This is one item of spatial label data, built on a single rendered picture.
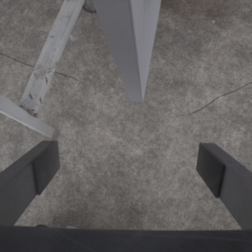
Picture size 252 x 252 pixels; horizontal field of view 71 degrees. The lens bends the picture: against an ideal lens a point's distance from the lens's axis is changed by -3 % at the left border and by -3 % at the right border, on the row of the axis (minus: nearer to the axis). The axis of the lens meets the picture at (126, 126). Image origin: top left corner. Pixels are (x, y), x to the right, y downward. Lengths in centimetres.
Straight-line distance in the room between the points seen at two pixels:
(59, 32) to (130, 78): 75
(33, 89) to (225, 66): 91
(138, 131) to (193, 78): 39
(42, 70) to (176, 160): 72
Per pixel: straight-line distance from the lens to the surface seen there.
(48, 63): 86
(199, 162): 17
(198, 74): 102
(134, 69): 17
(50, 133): 101
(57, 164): 17
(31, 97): 85
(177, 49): 107
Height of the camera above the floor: 90
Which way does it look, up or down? 79 degrees down
